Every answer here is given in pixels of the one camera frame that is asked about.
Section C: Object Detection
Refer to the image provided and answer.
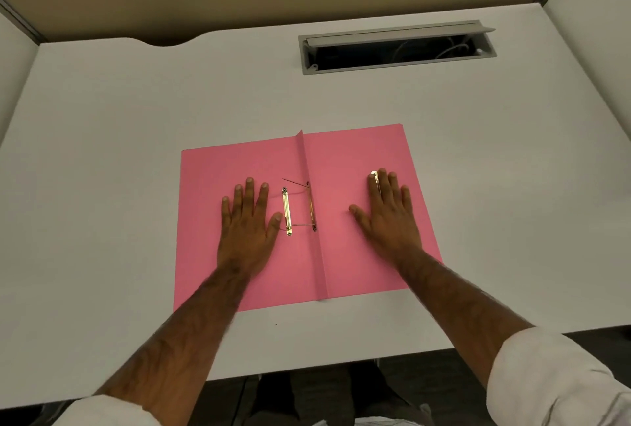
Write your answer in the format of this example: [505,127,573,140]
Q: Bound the person's right hand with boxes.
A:
[349,168,426,265]

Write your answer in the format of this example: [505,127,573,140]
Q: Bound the person's left hand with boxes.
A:
[220,177,284,275]

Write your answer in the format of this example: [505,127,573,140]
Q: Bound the person's right forearm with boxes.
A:
[393,249,537,390]

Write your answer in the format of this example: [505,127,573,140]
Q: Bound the person's left forearm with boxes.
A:
[93,264,259,426]

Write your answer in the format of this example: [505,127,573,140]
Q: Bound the gold metal fastener bar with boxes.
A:
[281,186,293,238]

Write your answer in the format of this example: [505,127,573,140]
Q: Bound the thin metal fastener prongs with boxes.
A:
[278,177,318,234]

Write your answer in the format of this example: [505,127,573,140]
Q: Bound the pink paper file folder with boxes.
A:
[173,123,444,312]

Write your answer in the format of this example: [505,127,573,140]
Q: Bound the dark trousers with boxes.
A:
[248,358,435,426]

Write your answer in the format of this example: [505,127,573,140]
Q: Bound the white right shirt sleeve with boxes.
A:
[486,326,631,426]

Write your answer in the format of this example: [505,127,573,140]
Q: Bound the white shirt sleeve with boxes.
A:
[486,326,631,426]
[51,393,159,426]

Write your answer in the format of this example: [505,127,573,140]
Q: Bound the white left shirt sleeve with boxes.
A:
[51,393,159,426]

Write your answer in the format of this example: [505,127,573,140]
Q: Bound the grey desk cable tray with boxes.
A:
[298,20,498,77]

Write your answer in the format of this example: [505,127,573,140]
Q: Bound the white cables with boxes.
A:
[392,36,471,61]

